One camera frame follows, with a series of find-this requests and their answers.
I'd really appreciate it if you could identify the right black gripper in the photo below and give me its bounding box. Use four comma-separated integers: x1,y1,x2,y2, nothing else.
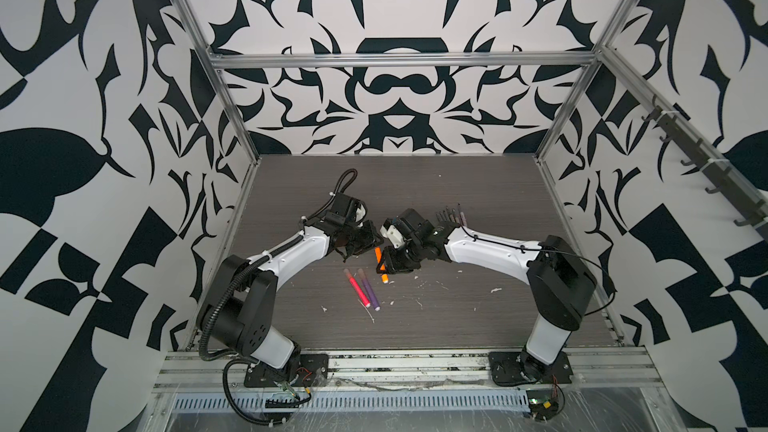
372,239,426,274

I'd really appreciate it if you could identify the purple marker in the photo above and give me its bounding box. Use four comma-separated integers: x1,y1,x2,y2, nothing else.
357,268,381,311

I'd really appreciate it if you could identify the orange marker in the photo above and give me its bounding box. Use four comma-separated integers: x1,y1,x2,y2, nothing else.
375,247,390,284

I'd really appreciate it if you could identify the red marker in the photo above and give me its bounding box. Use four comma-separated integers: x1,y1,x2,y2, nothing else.
344,269,371,308

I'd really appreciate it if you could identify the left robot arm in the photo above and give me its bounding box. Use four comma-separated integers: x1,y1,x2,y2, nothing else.
196,168,383,427

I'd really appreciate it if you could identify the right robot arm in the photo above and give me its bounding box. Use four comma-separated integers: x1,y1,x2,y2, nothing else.
378,209,598,387

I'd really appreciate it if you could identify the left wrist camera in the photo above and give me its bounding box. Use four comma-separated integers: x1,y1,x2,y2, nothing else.
354,202,367,223

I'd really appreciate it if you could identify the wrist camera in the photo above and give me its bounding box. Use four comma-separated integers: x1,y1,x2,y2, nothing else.
354,202,367,223
380,224,406,249

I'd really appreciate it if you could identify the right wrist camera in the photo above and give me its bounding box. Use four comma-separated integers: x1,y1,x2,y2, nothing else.
380,224,406,249

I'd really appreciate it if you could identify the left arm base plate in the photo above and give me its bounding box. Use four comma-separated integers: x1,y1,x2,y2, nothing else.
244,352,330,388

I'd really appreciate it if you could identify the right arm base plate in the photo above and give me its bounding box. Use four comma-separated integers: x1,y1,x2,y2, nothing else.
488,350,573,387

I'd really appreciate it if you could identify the white cable duct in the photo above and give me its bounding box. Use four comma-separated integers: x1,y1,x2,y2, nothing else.
170,389,530,414

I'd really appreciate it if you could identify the black hook rail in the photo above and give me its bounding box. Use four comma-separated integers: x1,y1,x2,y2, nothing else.
641,96,767,241

